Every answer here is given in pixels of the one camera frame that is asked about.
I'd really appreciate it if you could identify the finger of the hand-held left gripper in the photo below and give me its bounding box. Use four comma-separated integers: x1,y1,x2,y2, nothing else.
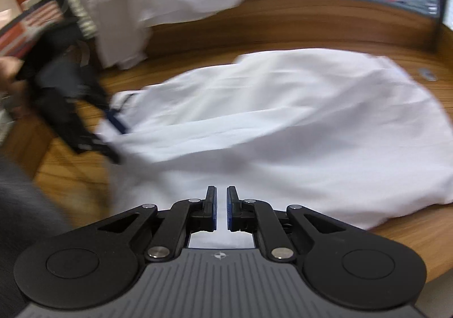
76,132,121,166
102,107,130,135

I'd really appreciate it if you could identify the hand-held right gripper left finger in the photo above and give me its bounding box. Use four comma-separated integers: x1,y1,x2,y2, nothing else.
95,185,217,262

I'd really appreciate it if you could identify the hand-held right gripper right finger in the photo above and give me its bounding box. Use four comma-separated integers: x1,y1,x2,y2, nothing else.
226,185,350,262

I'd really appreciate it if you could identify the white shirt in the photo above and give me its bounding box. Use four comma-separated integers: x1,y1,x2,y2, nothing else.
95,49,453,258

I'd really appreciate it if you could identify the person's left hand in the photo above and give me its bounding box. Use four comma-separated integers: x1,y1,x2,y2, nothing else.
0,57,26,93

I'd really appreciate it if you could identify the person's grey sweater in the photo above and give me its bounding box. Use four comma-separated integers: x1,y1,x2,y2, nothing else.
0,155,73,318

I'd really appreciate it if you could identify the black partition post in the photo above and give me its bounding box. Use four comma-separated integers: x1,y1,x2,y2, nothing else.
433,0,447,53

